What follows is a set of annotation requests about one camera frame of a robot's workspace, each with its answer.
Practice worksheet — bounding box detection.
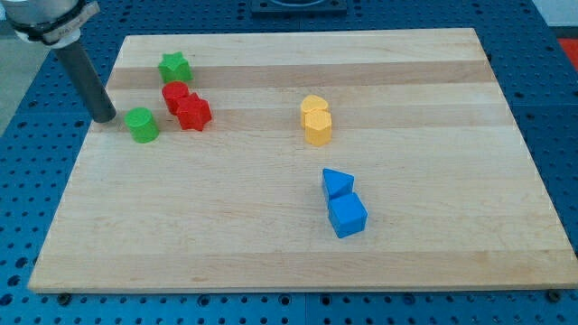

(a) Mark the blue cube block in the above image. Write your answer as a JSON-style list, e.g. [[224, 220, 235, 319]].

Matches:
[[328, 192, 368, 238]]

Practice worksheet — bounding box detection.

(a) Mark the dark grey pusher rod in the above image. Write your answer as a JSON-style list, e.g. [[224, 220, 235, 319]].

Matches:
[[54, 41, 117, 123]]

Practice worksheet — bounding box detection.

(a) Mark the red star block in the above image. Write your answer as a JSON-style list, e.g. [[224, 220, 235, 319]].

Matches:
[[176, 93, 212, 132]]

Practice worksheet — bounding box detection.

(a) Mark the yellow hexagon block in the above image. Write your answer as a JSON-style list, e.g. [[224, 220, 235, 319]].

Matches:
[[304, 110, 332, 146]]

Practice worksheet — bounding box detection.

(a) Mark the blue triangle block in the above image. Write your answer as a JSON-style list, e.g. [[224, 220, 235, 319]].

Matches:
[[322, 168, 355, 201]]

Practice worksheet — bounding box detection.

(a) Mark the yellow heart block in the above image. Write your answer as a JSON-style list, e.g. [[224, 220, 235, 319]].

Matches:
[[300, 95, 329, 127]]

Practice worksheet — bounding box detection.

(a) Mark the green star block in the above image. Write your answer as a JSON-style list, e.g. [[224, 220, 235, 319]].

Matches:
[[158, 51, 193, 83]]

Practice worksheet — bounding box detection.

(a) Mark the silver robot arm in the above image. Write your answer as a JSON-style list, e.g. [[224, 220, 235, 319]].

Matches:
[[1, 0, 117, 123]]

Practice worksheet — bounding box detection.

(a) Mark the red cylinder block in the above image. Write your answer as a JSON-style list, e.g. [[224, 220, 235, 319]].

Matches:
[[162, 80, 190, 116]]

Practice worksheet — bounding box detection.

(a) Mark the green cylinder block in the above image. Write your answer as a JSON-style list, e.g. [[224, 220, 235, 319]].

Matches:
[[124, 107, 160, 144]]

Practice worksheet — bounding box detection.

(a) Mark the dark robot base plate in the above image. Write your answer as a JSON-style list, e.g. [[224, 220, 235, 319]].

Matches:
[[248, 0, 348, 15]]

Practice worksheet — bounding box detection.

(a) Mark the light wooden board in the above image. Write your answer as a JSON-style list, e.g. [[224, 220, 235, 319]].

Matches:
[[28, 28, 577, 293]]

